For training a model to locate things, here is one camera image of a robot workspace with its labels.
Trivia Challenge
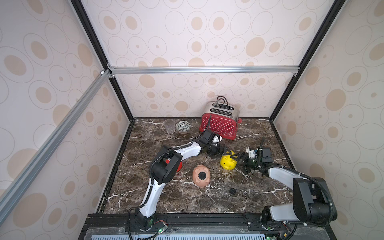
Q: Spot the aluminium frame rail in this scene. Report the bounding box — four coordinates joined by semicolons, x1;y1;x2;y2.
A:
110;66;300;75
1;70;111;224

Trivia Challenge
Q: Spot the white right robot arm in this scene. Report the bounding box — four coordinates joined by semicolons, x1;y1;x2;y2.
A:
231;147;338;227

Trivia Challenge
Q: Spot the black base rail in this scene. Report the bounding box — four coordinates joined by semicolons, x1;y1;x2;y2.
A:
79;212;336;240

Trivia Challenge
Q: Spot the red piggy bank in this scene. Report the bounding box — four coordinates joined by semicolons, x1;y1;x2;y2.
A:
177;162;183;173

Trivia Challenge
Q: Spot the pink piggy bank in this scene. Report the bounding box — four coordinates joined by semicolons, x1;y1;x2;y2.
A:
193;165;211;188

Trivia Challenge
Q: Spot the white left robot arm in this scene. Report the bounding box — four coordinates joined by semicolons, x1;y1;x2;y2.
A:
129;129;226;230

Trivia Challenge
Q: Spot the aluminium frame rail back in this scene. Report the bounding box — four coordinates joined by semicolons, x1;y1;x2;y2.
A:
110;66;300;75

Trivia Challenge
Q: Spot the black round plug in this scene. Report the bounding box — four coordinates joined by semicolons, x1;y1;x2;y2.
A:
229;188;237;195

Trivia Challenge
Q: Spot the floral patterned bowl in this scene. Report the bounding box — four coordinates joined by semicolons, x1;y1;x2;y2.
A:
175;121;192;134

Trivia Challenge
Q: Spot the yellow piggy bank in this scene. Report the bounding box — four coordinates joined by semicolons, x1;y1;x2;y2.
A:
220;151;237;170

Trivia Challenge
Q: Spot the aluminium frame rail left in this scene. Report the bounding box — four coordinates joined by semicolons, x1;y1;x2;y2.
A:
1;70;111;224

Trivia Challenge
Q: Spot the clear drinking glass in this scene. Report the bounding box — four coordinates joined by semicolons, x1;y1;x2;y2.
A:
164;119;176;135

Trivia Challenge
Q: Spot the red polka dot toaster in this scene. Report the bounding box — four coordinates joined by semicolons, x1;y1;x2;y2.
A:
199;96;242;140

